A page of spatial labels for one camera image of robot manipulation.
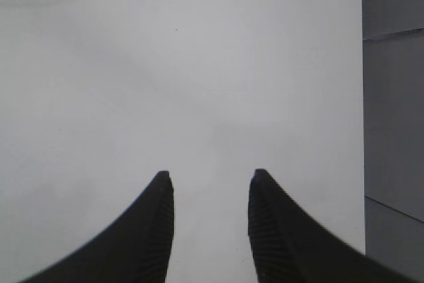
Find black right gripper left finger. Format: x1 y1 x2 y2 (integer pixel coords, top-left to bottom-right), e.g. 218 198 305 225
26 171 175 283

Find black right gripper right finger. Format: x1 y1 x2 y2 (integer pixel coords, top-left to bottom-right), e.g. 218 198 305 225
248 168 412 283

